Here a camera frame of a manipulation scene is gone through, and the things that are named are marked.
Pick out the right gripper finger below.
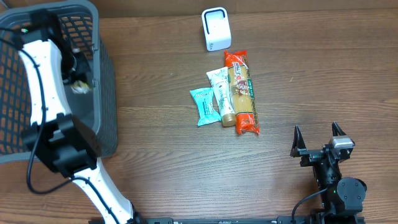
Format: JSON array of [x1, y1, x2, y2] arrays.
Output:
[[290, 125, 307, 157], [331, 121, 346, 136]]

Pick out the green drink carton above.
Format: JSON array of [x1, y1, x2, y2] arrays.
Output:
[[70, 80, 92, 94]]

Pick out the orange spaghetti packet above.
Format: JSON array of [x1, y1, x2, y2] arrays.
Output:
[[224, 50, 260, 135]]

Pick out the teal snack packet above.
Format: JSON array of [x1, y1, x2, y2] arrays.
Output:
[[190, 87, 221, 127]]

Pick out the white cosmetic tube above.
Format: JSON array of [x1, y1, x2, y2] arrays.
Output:
[[206, 67, 236, 127]]

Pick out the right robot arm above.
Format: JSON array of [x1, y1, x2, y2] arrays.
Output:
[[290, 122, 367, 223]]

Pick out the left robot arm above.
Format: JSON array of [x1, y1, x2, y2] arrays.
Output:
[[11, 2, 143, 223]]

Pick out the white barcode scanner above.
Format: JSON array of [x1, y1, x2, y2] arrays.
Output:
[[201, 7, 232, 52]]

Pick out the grey plastic shopping basket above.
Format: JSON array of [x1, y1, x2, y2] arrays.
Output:
[[1, 1, 118, 163]]

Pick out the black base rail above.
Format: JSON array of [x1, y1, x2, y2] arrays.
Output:
[[88, 216, 366, 224]]

